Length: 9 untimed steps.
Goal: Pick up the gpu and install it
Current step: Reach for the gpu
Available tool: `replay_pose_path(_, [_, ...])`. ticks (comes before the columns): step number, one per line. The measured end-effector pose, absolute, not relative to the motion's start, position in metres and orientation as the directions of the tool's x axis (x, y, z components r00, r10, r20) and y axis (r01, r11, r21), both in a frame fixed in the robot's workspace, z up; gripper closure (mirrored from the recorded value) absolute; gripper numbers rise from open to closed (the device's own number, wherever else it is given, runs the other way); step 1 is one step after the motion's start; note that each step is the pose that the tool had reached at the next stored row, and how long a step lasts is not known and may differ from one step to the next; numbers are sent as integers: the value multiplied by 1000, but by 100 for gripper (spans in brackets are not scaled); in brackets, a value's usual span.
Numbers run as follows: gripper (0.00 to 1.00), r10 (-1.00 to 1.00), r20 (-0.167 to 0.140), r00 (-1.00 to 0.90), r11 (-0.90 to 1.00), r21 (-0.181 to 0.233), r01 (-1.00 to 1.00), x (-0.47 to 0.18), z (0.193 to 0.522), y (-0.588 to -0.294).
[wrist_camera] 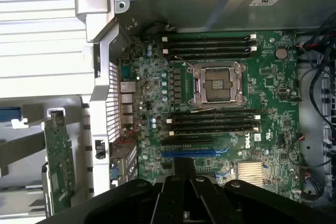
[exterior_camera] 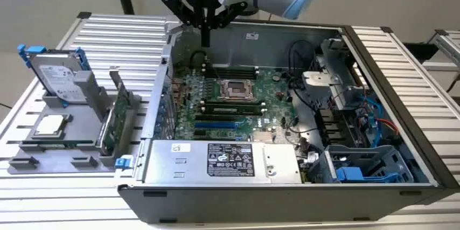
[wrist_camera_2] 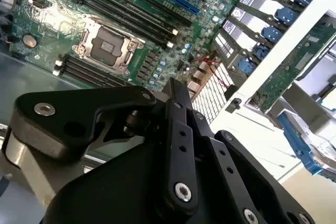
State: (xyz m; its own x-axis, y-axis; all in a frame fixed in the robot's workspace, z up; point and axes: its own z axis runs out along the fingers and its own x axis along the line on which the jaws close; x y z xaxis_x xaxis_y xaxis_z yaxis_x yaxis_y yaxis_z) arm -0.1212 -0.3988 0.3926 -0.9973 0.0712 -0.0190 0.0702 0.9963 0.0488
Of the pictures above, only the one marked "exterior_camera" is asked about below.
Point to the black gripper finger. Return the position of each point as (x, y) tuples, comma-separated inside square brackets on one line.
[(179, 9), (230, 14)]

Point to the green graphics card black shroud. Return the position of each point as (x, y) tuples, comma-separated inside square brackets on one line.
[(120, 106)]

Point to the silver coin battery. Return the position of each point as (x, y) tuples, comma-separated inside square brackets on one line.
[(276, 77)]

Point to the metal CPU socket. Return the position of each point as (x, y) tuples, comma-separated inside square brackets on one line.
[(235, 90)]

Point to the green motherboard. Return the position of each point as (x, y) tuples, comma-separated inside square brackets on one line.
[(266, 100)]

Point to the metal drive cage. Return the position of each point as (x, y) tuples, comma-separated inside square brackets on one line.
[(323, 79)]

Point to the green RAM stick with label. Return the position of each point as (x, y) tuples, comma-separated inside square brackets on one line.
[(230, 110)]

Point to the black expansion slot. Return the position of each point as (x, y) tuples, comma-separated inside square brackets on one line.
[(215, 118)]

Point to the blue expansion slot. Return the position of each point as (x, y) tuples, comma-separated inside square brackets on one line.
[(215, 125)]

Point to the hard disk in blue carrier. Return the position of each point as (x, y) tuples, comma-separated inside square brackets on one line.
[(54, 73)]

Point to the silver finned heatsink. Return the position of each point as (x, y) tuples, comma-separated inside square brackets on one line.
[(264, 137)]

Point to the grey parts rack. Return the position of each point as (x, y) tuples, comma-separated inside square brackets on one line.
[(83, 133)]

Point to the silver CPU chip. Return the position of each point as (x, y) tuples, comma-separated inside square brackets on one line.
[(52, 123)]

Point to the silver power supply unit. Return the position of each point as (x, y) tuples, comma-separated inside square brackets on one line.
[(194, 165)]

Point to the blue case latch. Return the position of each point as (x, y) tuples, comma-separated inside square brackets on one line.
[(123, 162)]

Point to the metal slat side table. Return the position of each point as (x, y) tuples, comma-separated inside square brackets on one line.
[(446, 41)]

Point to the grey plastic disk bay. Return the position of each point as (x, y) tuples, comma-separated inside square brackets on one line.
[(363, 150)]

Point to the blue plastic disk carrier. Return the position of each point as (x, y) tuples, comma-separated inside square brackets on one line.
[(348, 174)]

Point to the black open PC case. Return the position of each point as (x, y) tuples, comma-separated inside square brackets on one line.
[(251, 205)]

